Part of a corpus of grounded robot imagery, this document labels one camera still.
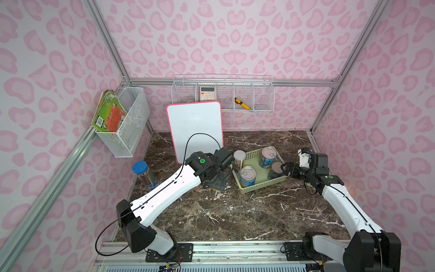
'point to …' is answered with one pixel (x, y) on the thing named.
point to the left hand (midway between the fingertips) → (212, 178)
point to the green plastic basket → (260, 168)
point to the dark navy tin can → (276, 170)
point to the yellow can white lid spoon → (239, 156)
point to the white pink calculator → (207, 93)
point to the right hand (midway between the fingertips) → (288, 166)
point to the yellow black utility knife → (242, 104)
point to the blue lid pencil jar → (141, 168)
